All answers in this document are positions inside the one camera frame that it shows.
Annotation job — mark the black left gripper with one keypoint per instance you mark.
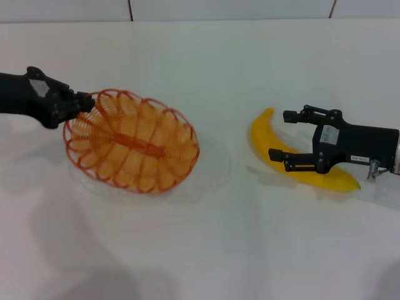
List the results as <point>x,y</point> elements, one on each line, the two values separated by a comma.
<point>28,100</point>

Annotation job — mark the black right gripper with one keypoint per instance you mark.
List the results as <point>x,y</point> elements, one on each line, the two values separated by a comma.
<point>359,143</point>

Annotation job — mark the yellow banana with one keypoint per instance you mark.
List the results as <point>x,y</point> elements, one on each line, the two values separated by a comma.
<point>265,137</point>

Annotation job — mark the orange plastic woven basket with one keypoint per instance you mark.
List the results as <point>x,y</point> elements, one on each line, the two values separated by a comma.
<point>134,143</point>

